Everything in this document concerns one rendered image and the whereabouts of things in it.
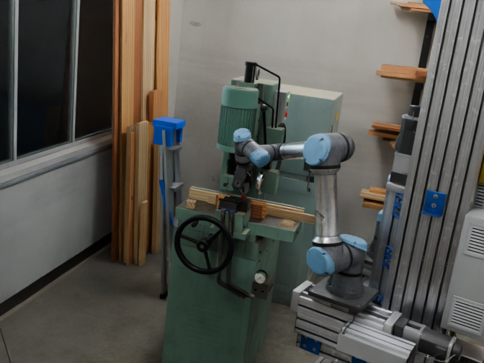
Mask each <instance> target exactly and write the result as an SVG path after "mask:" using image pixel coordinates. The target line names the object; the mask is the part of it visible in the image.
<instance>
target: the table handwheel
mask: <svg viewBox="0 0 484 363"><path fill-rule="evenodd" d="M196 220H204V221H207V222H210V223H213V224H215V225H216V226H217V227H219V230H218V231H217V232H216V233H214V234H213V233H210V234H209V235H208V236H207V237H204V238H201V239H200V240H199V241H198V240H195V239H193V238H190V237H188V236H185V235H183V234H182V231H183V230H184V229H185V227H186V226H187V225H189V224H190V223H192V222H194V221H196ZM221 232H223V233H224V235H225V237H226V239H227V242H228V253H227V256H226V258H225V260H224V261H223V262H222V263H221V264H220V265H218V266H217V267H214V268H211V266H210V260H209V256H208V253H207V250H208V249H209V248H210V247H211V243H212V242H213V241H214V240H215V239H216V238H217V237H218V236H219V234H220V233H221ZM180 238H183V239H186V240H188V241H191V242H193V243H196V247H197V250H198V251H200V252H204V255H205V259H206V263H207V269H203V268H200V267H198V266H195V265H194V264H192V263H191V262H190V261H188V260H187V258H186V257H185V255H184V254H183V252H182V249H181V245H180ZM174 247H175V250H176V254H177V256H178V257H179V259H180V261H181V262H182V263H183V264H184V265H185V266H186V267H187V268H188V269H190V270H192V271H193V272H196V273H198V274H216V273H218V272H221V271H222V270H224V268H226V267H227V265H229V263H230V261H231V259H232V258H233V252H234V242H233V237H232V235H231V233H230V231H229V230H228V228H227V227H226V226H225V225H224V224H223V223H222V222H221V221H220V220H218V219H217V218H214V217H213V216H210V215H193V216H190V217H188V218H187V219H185V220H184V221H183V222H181V224H180V225H179V227H178V228H177V229H176V233H175V236H174Z"/></svg>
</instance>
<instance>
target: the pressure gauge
mask: <svg viewBox="0 0 484 363"><path fill-rule="evenodd" d="M259 277H261V278H260V279H259ZM267 278H268V274H267V273H266V272H265V271H264V270H262V269H260V270H258V271H257V272H256V273H255V275H254V280H255V281H256V282H257V283H259V285H260V286H262V284H263V283H265V281H266V280H267Z"/></svg>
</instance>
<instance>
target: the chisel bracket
mask: <svg viewBox="0 0 484 363"><path fill-rule="evenodd" d="M227 182H228V184H227V186H226V187H224V186H223V183H227ZM232 183H233V175H231V174H227V173H225V174H223V175H222V180H221V187H220V188H221V189H227V190H228V191H234V190H235V189H234V188H233V187H232Z"/></svg>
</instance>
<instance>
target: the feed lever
mask: <svg viewBox="0 0 484 363"><path fill-rule="evenodd" d="M267 109H268V107H267V106H266V105H265V104H263V105H261V106H260V110H261V111H262V112H263V127H264V145H266V111H267ZM271 167H272V161H270V162H269V163H268V164H267V165H266V166H264V167H260V168H261V169H266V170H270V169H271Z"/></svg>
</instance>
